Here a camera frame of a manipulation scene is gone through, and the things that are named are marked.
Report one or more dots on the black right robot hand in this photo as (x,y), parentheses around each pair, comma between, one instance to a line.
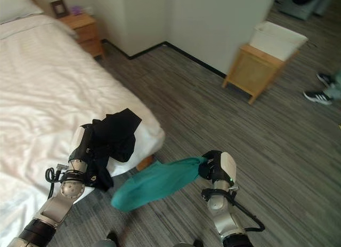
(221,163)

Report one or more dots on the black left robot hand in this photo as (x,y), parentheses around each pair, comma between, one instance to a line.
(83,143)

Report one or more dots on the black garment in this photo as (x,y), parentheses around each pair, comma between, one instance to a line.
(114,145)

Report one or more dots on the teal garment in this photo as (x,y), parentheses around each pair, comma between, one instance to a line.
(154,181)

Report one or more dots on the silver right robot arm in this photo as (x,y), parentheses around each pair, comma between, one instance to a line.
(225,215)

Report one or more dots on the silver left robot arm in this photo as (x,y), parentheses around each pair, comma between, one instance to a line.
(50,201)

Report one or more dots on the bed with white sheet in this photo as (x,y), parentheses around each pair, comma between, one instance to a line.
(53,92)

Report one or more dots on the wooden bed leg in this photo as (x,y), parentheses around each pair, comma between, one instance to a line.
(145,163)

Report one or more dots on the wooden laundry basket stand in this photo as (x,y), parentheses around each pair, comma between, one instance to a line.
(255,68)

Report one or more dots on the white laundry basket liner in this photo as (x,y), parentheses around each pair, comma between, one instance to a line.
(277,39)

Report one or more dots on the wooden nightstand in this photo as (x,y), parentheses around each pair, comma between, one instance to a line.
(84,33)

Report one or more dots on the person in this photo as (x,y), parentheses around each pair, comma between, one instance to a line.
(323,88)

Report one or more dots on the purple small object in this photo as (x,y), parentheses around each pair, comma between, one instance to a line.
(76,9)

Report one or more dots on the white pillow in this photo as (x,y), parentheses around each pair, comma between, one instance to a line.
(14,5)

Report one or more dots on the grey washing machine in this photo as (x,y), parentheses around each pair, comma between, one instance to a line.
(302,3)

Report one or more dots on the dark picture frame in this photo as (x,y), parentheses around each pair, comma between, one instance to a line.
(58,7)

